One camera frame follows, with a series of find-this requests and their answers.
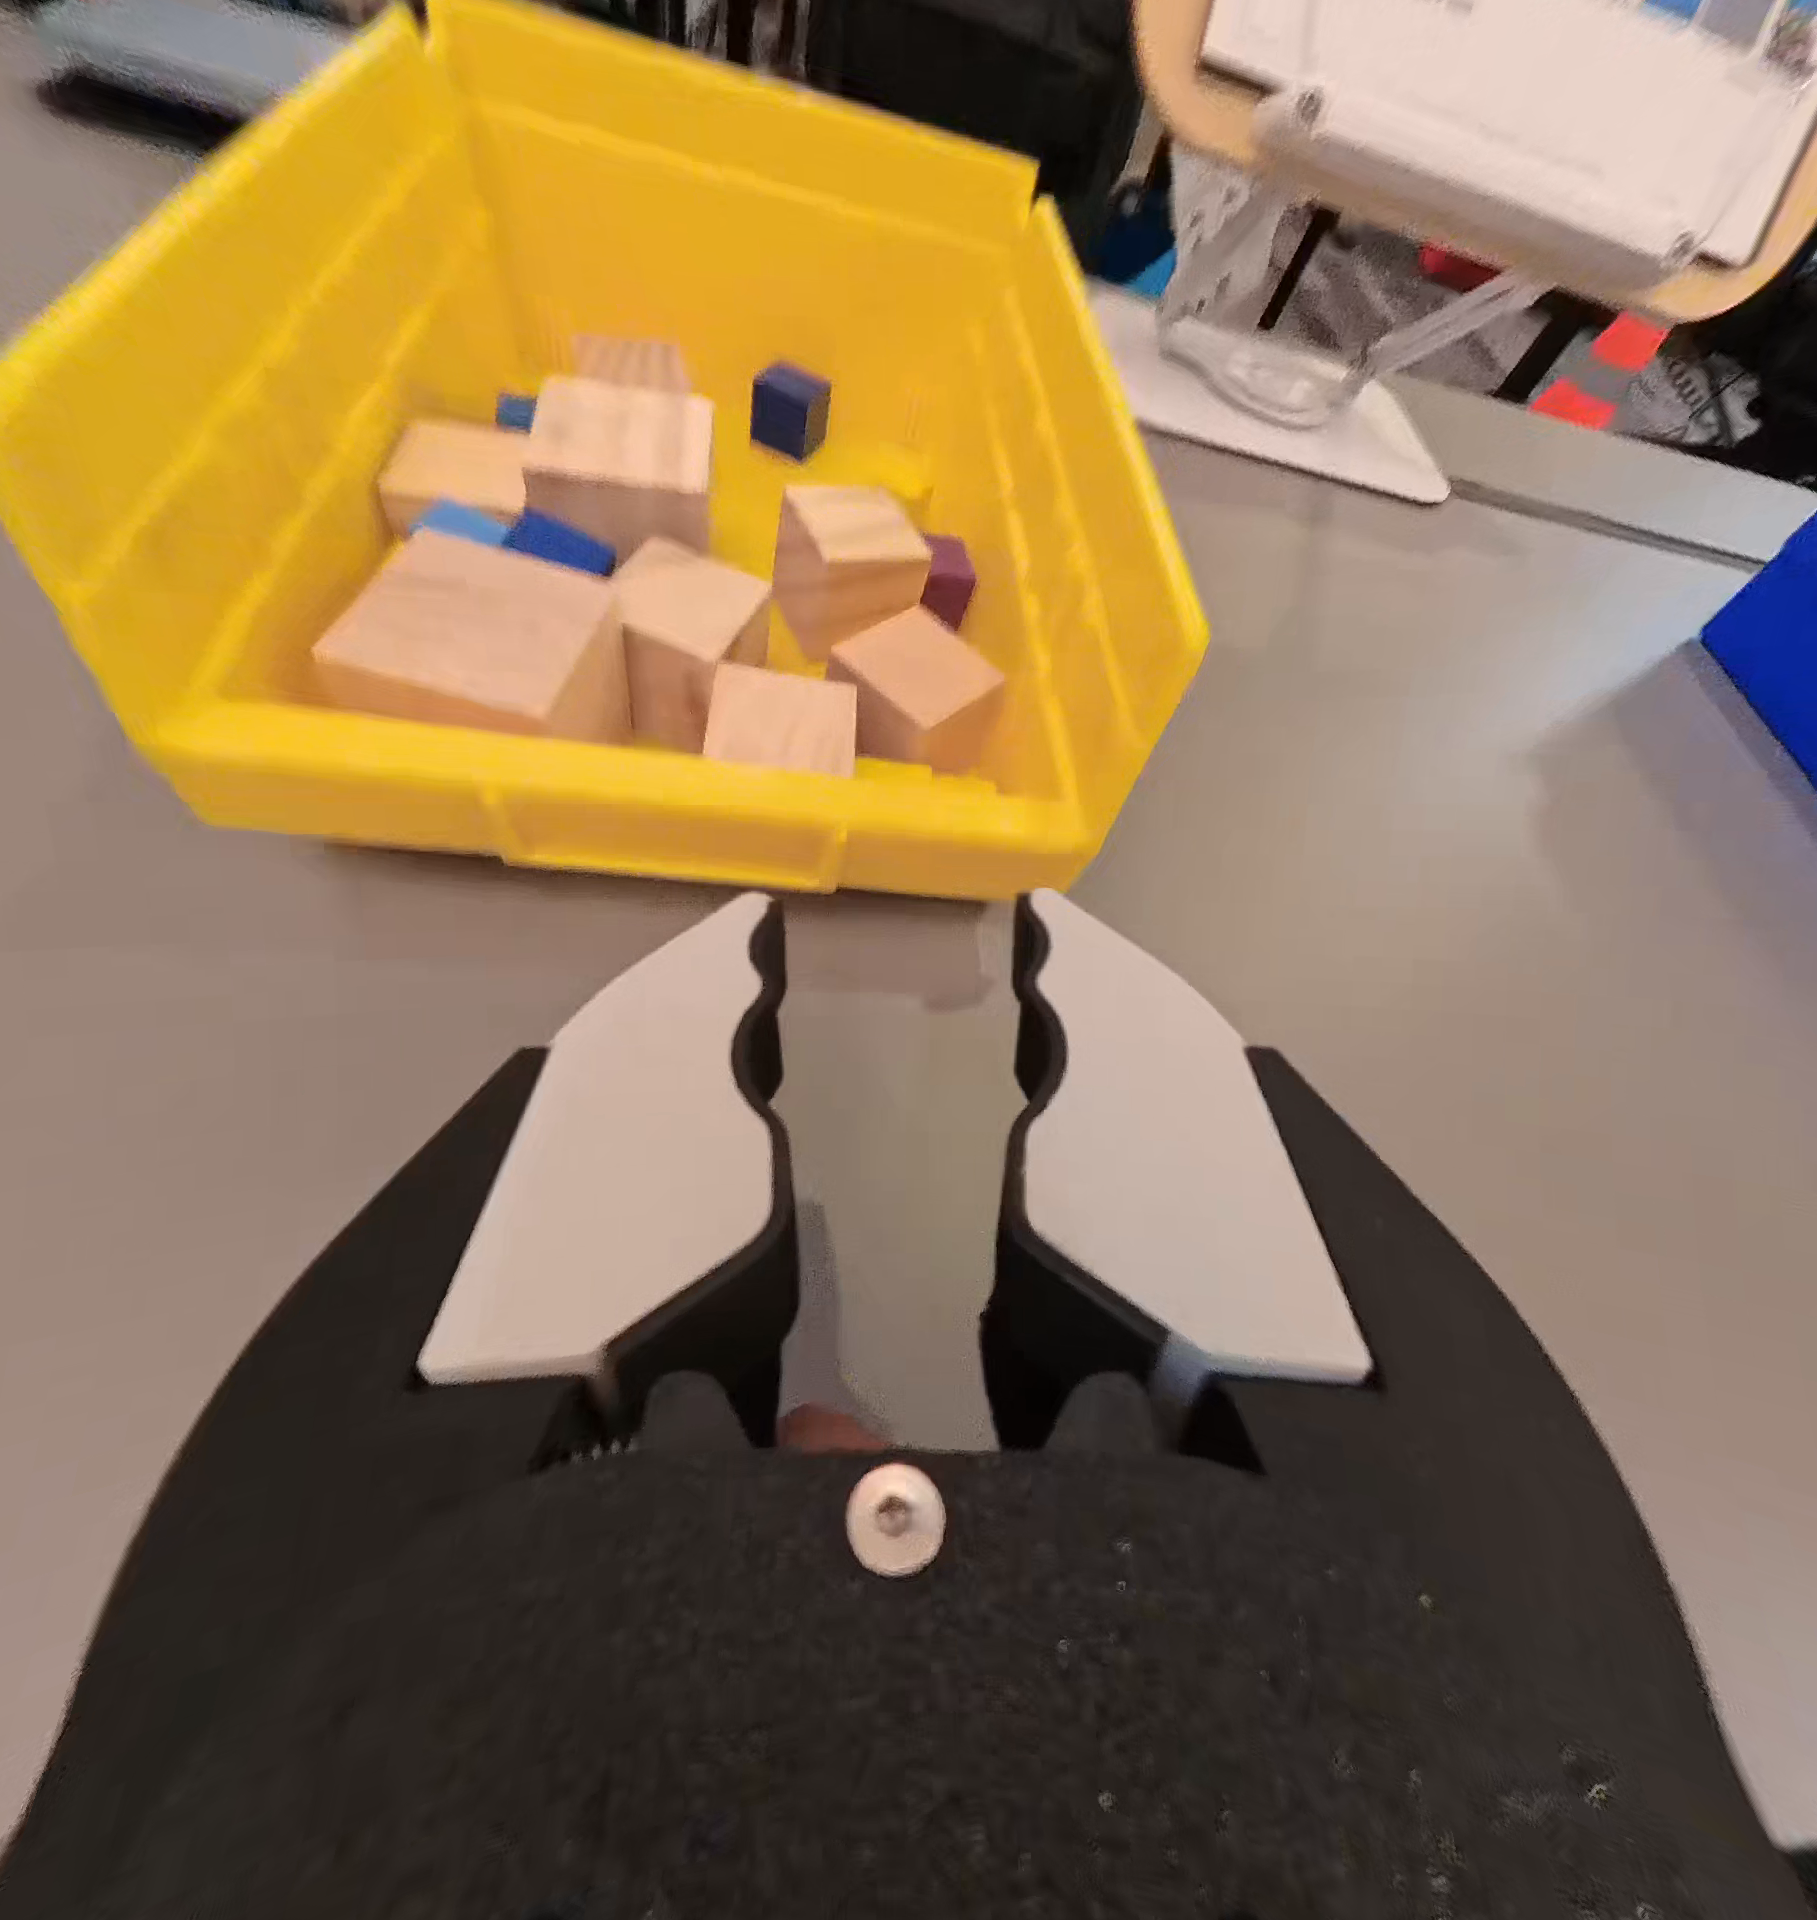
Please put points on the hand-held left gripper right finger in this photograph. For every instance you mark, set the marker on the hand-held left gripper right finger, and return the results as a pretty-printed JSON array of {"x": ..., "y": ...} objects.
[{"x": 1195, "y": 1186}]

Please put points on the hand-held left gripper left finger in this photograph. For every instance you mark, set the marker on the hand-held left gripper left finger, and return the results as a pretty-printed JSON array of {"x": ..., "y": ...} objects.
[{"x": 608, "y": 1186}]

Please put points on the pile of plain wooden cubes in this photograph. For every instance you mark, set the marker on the pile of plain wooden cubes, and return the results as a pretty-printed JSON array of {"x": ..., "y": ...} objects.
[{"x": 474, "y": 630}]

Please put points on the small purple cube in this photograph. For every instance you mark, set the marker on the small purple cube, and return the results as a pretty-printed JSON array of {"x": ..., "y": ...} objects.
[{"x": 951, "y": 583}]

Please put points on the small light blue cube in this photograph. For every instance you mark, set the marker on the small light blue cube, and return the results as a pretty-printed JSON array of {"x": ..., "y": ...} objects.
[{"x": 459, "y": 521}]

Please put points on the small yellow cube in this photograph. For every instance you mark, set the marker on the small yellow cube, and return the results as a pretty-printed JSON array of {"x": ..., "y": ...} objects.
[{"x": 887, "y": 478}]

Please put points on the blue plastic bin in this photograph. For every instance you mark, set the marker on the blue plastic bin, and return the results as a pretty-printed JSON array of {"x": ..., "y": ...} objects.
[{"x": 1802, "y": 661}]

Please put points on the yellow plastic bin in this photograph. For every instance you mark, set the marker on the yellow plastic bin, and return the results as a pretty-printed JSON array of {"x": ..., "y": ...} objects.
[{"x": 247, "y": 450}]

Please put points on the white desk stand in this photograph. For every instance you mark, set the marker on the white desk stand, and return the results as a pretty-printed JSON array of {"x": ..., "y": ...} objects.
[{"x": 1299, "y": 404}]

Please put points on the teal bag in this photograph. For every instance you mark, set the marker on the teal bag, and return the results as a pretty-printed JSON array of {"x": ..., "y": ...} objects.
[{"x": 1142, "y": 240}]

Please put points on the beige wooden board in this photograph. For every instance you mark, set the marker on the beige wooden board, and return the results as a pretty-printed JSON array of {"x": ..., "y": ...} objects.
[{"x": 1179, "y": 90}]

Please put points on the black office chair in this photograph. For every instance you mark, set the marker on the black office chair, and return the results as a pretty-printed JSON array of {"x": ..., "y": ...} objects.
[{"x": 983, "y": 106}]

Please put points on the grey desk hatch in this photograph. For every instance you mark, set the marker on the grey desk hatch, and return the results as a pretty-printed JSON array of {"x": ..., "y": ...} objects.
[{"x": 190, "y": 60}]

